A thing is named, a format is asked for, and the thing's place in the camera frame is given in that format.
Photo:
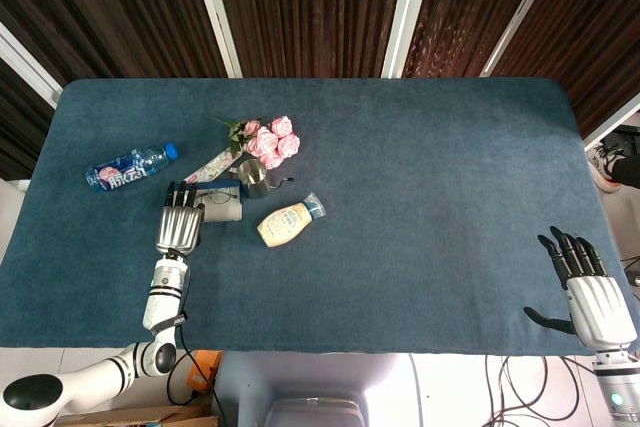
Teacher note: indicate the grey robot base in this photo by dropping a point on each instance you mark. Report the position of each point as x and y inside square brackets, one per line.
[310, 387]

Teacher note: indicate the cream squeeze sauce bottle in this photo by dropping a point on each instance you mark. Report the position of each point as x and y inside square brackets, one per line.
[285, 224]

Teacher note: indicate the floral print tube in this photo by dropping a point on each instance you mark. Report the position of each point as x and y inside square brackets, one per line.
[215, 165]

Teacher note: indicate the steel gooseneck pouring pitcher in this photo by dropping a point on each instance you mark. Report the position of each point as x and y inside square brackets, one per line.
[252, 179]

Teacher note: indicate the pink artificial rose bouquet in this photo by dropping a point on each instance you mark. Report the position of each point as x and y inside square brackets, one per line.
[267, 143]

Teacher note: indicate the thin metal frame eyeglasses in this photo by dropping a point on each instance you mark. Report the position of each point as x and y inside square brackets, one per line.
[220, 197]

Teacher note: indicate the white sneaker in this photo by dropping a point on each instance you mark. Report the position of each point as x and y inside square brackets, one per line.
[604, 167]

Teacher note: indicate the dark brown pleated curtain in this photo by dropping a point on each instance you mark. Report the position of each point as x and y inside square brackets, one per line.
[20, 127]
[110, 7]
[470, 7]
[310, 7]
[590, 27]

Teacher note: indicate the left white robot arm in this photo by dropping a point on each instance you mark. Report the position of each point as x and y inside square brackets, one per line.
[162, 297]

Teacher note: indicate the brown cardboard box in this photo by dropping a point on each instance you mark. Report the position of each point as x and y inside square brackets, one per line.
[130, 417]

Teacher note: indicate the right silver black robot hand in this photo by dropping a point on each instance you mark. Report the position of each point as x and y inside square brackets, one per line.
[600, 307]

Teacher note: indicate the blue velvet tablecloth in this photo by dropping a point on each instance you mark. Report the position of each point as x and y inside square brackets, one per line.
[400, 197]

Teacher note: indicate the black trouser leg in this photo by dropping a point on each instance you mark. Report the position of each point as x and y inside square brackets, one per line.
[627, 167]

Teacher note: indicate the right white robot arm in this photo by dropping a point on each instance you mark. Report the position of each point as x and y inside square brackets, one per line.
[615, 389]

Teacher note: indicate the white screen frame post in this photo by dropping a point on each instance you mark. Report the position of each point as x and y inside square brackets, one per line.
[30, 67]
[520, 17]
[615, 122]
[407, 12]
[215, 12]

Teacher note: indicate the blue labelled drink bottle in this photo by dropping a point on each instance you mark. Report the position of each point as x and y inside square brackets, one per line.
[125, 172]

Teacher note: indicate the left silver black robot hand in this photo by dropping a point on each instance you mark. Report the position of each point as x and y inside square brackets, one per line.
[177, 229]

